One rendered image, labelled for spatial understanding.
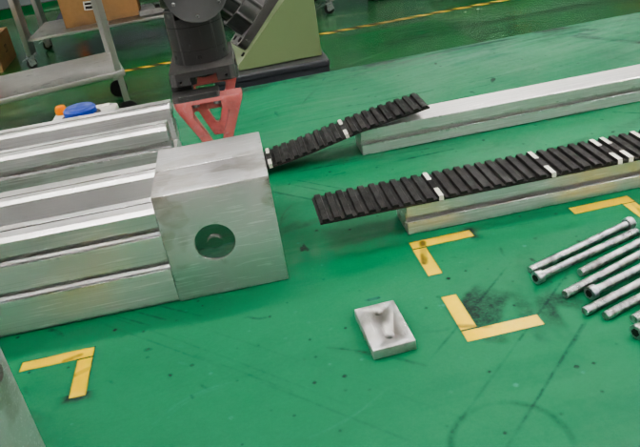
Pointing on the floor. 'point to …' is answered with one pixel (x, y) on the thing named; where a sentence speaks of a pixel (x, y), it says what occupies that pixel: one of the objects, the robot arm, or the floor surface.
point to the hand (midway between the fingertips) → (220, 138)
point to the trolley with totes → (13, 89)
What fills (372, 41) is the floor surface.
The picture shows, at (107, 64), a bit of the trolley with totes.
